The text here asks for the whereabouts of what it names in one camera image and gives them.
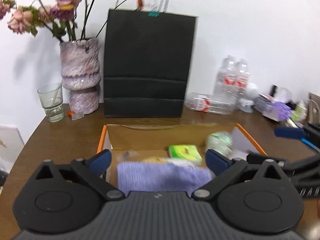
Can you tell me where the clear drinking glass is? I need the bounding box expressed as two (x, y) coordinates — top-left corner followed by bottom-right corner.
(37, 83), (64, 123)

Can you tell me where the dried pink rose bouquet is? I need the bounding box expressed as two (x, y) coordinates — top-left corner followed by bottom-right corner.
(1, 0), (95, 42)

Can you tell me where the iridescent bundle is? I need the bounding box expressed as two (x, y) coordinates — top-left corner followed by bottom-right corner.
(206, 131), (233, 157)

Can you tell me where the left standing water bottle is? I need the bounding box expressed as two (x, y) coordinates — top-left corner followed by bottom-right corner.
(213, 55), (236, 103)

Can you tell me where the green tissue packet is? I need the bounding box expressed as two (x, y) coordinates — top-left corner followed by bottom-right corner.
(168, 145), (202, 165)

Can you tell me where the purple tissue box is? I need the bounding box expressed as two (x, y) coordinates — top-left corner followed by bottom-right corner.
(254, 85), (292, 122)

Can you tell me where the black paper shopping bag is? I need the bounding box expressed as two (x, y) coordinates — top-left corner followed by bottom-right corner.
(103, 0), (196, 118)

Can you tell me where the small green bottle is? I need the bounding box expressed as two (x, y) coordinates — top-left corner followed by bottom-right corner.
(291, 100), (307, 122)

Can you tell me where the purple ceramic vase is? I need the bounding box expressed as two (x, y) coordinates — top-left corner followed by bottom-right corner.
(60, 38), (101, 115)

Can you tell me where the red orange cardboard box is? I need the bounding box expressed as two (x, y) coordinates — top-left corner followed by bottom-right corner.
(97, 122), (266, 185)

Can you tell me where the standing water bottle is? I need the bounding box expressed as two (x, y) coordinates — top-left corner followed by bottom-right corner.
(235, 59), (250, 103)
(213, 55), (236, 103)

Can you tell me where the lying empty water bottle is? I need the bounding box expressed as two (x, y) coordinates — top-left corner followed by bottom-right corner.
(184, 93), (235, 115)

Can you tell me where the white astronaut figurine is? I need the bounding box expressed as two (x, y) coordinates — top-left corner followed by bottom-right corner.
(236, 82), (259, 113)

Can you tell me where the small orange clear item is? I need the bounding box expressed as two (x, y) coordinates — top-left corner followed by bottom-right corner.
(67, 111), (84, 121)

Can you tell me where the right standing water bottle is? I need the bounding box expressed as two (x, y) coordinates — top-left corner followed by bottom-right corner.
(235, 59), (250, 103)

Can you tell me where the purple cloth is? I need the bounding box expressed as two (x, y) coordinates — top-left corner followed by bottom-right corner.
(117, 162), (212, 194)

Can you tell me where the wrapped black coin cell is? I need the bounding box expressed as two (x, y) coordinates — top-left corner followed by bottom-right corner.
(116, 150), (139, 162)

